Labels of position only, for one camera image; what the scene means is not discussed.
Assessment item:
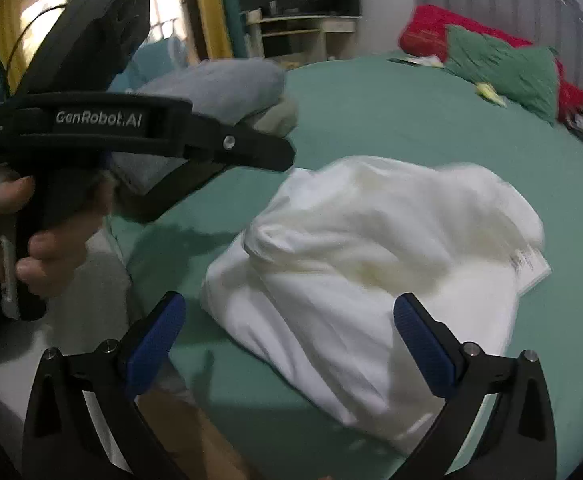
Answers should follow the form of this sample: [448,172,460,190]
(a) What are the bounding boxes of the olive folded cloth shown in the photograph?
[248,97,299,138]

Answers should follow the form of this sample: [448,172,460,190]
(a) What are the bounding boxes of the yellow curtain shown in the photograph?
[191,0,234,58]

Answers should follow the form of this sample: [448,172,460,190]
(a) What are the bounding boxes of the white hooded jacket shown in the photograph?
[200,155,552,456]

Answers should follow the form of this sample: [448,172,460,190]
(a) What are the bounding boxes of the green pillow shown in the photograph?
[444,25,559,126]

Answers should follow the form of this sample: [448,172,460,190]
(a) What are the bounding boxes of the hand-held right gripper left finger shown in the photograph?
[21,291,188,480]

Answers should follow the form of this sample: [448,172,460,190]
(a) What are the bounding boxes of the person's grey pants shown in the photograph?
[0,230,202,421]

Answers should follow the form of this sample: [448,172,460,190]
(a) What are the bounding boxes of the person's left hand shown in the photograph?
[0,161,104,298]

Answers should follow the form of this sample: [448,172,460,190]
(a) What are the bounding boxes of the light wooden desk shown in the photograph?
[241,10,362,61]

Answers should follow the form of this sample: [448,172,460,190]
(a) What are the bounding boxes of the grey padded headboard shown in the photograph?
[416,0,583,96]

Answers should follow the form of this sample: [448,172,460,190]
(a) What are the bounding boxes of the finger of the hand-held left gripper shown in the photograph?
[108,158,233,225]
[190,109,297,173]

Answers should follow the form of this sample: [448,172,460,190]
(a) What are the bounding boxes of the yellow small packet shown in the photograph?
[475,81,507,108]

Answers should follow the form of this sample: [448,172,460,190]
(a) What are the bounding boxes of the bed with green sheet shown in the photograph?
[106,50,583,480]

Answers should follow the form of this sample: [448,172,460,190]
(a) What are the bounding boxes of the red patterned pillow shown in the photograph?
[399,4,583,123]

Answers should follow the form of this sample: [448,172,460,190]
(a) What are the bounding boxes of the grey folded clothes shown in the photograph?
[106,57,287,196]

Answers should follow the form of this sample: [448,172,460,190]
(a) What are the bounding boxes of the black cable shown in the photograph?
[0,4,72,98]

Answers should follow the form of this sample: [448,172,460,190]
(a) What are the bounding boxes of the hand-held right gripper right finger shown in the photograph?
[392,292,558,480]

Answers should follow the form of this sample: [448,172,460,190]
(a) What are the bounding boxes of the light blue cloth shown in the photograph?
[108,40,189,93]

